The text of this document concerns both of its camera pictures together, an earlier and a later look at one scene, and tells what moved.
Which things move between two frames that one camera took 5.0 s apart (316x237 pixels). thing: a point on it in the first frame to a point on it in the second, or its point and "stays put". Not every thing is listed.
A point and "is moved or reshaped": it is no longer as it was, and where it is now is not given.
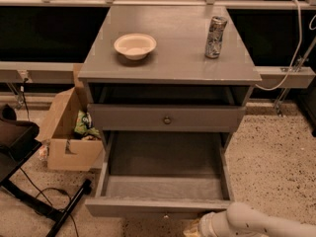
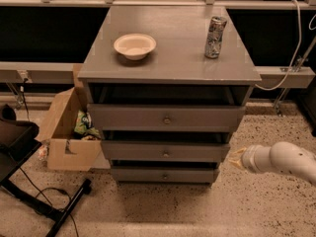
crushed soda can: (215, 36) stays put
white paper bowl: (135, 46) stays put
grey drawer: (163, 173) is moved or reshaped
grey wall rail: (38, 72) stays put
